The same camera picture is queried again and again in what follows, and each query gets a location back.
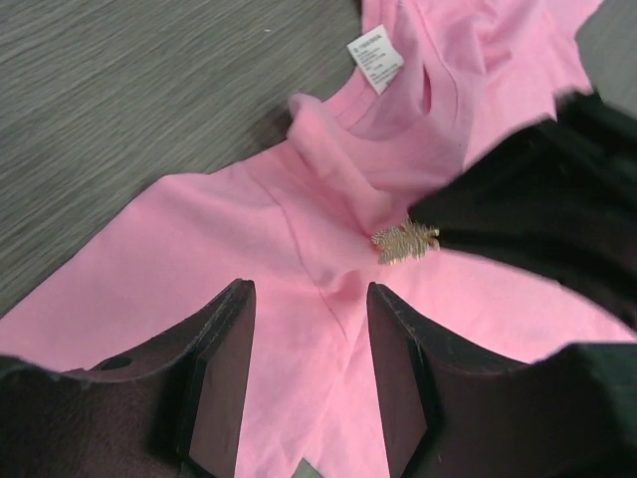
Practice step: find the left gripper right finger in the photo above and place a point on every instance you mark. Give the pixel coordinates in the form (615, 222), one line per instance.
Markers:
(450, 408)

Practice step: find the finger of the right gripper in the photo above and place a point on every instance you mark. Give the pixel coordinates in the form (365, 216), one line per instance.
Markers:
(557, 198)

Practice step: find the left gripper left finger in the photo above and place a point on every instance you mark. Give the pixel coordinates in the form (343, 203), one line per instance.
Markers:
(170, 407)

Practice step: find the cream flower brooch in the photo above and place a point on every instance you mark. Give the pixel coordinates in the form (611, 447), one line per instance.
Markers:
(408, 240)

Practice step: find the pink t-shirt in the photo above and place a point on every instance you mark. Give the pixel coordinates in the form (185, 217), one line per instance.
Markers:
(297, 220)

